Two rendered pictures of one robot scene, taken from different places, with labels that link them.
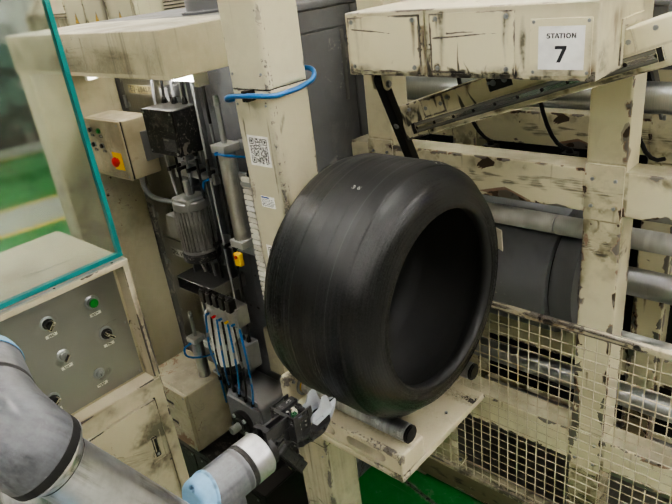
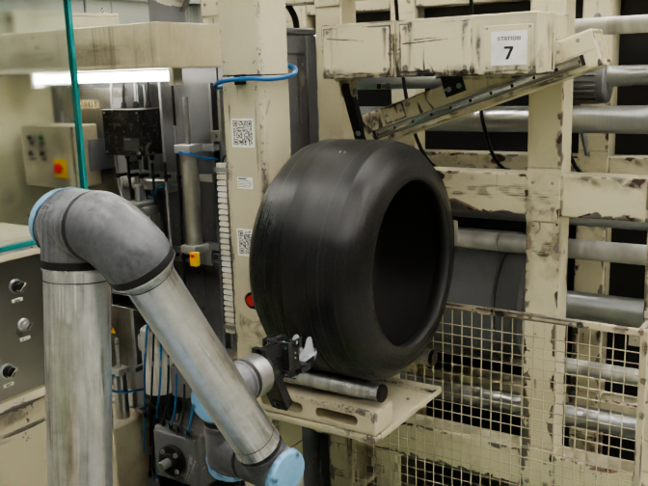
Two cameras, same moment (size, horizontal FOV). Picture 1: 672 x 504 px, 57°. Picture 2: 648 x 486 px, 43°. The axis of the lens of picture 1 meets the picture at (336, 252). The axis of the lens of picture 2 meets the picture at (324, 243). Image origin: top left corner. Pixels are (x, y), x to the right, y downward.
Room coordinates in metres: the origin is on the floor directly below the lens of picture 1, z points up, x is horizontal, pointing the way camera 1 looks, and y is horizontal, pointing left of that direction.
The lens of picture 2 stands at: (-0.68, 0.37, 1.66)
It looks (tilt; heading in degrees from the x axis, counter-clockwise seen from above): 12 degrees down; 349
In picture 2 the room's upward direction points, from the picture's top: 2 degrees counter-clockwise
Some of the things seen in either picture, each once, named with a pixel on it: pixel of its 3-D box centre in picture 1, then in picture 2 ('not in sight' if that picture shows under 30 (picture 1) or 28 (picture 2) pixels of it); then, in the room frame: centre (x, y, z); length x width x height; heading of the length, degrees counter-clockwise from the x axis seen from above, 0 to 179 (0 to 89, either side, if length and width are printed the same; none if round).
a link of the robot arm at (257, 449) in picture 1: (253, 456); (251, 375); (0.94, 0.21, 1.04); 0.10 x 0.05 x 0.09; 45
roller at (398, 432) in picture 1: (353, 407); (322, 380); (1.22, 0.00, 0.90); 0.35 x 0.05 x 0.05; 45
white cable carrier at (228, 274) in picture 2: (267, 258); (232, 248); (1.53, 0.19, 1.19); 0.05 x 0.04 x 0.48; 135
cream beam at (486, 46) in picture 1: (482, 35); (441, 48); (1.45, -0.39, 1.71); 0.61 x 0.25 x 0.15; 45
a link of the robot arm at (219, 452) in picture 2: not in sight; (231, 445); (0.86, 0.27, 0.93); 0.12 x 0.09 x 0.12; 32
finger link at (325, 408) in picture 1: (324, 406); (309, 348); (1.06, 0.07, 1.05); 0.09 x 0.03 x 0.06; 135
